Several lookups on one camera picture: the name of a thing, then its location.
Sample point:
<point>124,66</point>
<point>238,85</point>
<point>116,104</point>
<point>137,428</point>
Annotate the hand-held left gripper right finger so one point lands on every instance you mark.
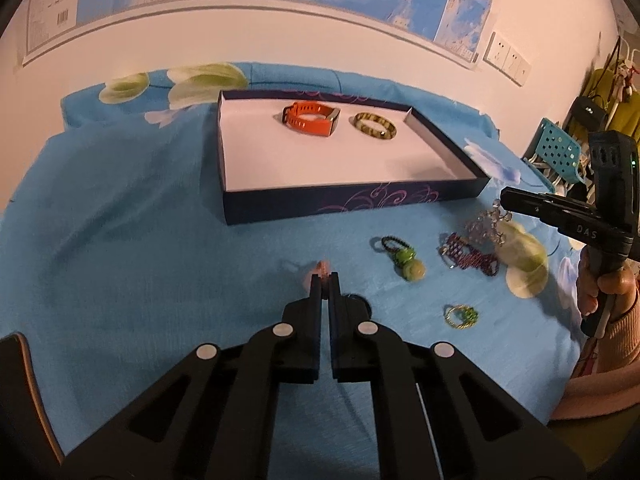
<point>334,287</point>

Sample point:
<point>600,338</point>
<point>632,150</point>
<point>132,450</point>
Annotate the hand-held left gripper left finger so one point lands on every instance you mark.
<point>315,287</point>

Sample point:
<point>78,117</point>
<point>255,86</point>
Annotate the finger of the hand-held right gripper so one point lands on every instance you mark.
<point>525,202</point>

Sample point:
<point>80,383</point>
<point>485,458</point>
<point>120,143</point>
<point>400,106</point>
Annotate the dark blue cardboard box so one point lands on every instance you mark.
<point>300,207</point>

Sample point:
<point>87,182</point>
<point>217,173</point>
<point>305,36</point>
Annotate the person's right forearm pink sleeve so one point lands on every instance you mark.
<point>610,370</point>

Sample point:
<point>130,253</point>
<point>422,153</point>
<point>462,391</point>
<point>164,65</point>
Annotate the person's right hand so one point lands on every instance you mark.
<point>617,282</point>

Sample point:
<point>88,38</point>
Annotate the blue perforated plastic chair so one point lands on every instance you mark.
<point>555,147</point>

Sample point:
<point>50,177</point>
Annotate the black handbag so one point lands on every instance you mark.
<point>587,112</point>

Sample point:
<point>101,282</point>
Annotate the yellow garment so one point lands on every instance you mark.
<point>625,110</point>

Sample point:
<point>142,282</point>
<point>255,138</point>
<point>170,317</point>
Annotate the small hanging doll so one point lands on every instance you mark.
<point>626,77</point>

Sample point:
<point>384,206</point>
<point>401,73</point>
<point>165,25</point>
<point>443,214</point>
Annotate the green brown bangle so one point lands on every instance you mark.
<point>358,121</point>

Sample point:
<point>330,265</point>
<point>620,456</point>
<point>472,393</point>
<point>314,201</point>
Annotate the blue floral bedsheet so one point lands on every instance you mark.
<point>125,235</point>

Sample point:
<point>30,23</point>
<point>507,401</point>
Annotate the wooden board edge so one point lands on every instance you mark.
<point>20,385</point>

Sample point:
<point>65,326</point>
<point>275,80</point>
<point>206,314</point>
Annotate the white wall socket plate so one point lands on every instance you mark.
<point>522,71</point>
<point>496,50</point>
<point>511,61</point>

